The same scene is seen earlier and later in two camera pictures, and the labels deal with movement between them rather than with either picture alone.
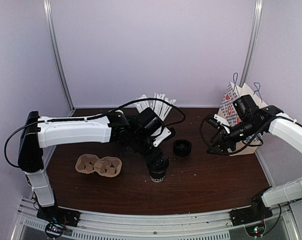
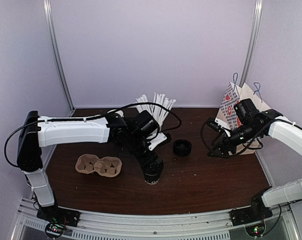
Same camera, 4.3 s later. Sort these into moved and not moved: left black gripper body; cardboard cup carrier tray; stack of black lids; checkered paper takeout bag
Moved: left black gripper body
Not moved: checkered paper takeout bag; stack of black lids; cardboard cup carrier tray
